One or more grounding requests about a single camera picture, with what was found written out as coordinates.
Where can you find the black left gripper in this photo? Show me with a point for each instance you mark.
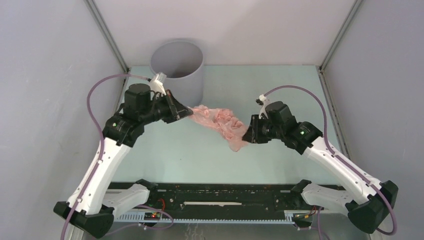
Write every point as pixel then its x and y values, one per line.
pixel 182 111

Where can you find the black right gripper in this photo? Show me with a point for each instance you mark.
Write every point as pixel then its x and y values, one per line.
pixel 253 135

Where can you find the pink plastic trash bag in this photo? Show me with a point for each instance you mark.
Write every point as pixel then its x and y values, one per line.
pixel 222 121

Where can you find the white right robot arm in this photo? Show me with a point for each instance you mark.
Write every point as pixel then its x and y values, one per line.
pixel 366 201

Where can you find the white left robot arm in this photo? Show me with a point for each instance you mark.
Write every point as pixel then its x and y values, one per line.
pixel 91 208

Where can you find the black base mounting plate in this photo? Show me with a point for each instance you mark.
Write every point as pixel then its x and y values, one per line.
pixel 225 201

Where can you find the right controller board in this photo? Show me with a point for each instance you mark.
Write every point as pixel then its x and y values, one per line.
pixel 300 217

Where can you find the controller board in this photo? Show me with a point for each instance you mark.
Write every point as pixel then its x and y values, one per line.
pixel 152 216
pixel 300 217

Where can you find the left controller board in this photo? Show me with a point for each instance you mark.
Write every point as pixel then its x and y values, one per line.
pixel 152 216

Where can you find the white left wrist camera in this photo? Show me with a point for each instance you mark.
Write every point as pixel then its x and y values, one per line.
pixel 156 84

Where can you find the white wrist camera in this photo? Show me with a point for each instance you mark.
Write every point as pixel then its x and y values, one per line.
pixel 263 101
pixel 156 84

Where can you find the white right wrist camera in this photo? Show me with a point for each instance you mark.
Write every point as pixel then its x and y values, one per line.
pixel 263 101

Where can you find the grey slotted cable duct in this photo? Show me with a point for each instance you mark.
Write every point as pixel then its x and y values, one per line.
pixel 137 217

